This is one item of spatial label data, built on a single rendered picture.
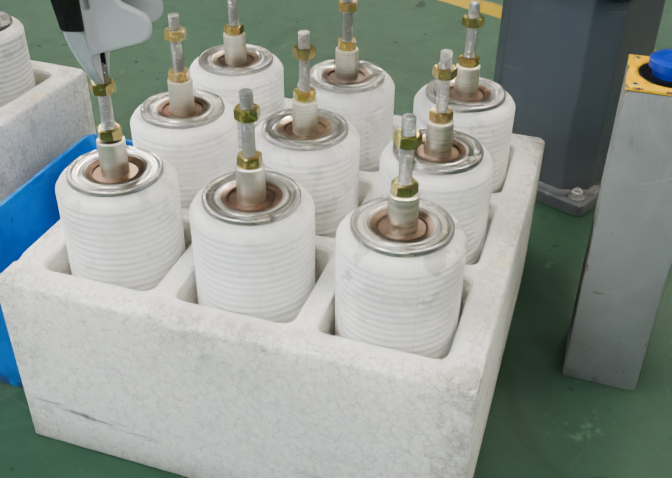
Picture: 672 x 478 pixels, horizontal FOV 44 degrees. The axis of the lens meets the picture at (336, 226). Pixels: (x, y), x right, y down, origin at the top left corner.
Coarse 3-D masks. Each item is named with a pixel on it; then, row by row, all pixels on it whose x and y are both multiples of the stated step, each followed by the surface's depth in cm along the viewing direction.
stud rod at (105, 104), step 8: (104, 64) 62; (104, 72) 62; (104, 96) 63; (104, 104) 63; (104, 112) 64; (112, 112) 64; (104, 120) 64; (112, 120) 64; (104, 128) 64; (112, 128) 65
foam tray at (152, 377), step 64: (512, 192) 79; (64, 256) 71; (192, 256) 70; (320, 256) 72; (512, 256) 70; (64, 320) 67; (128, 320) 64; (192, 320) 63; (256, 320) 63; (320, 320) 64; (64, 384) 71; (128, 384) 69; (192, 384) 66; (256, 384) 64; (320, 384) 61; (384, 384) 59; (448, 384) 58; (128, 448) 73; (192, 448) 70; (256, 448) 68; (320, 448) 65; (384, 448) 63; (448, 448) 61
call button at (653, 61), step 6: (654, 54) 68; (660, 54) 68; (666, 54) 68; (654, 60) 67; (660, 60) 67; (666, 60) 67; (654, 66) 67; (660, 66) 67; (666, 66) 66; (654, 72) 68; (660, 72) 67; (666, 72) 66; (660, 78) 67; (666, 78) 67
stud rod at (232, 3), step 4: (228, 0) 82; (232, 0) 82; (236, 0) 82; (228, 4) 82; (232, 4) 82; (236, 4) 82; (228, 8) 82; (232, 8) 82; (236, 8) 82; (228, 12) 83; (232, 12) 82; (236, 12) 82; (228, 16) 83; (232, 16) 82; (236, 16) 83; (232, 20) 83; (236, 20) 83; (232, 24) 83; (236, 24) 83
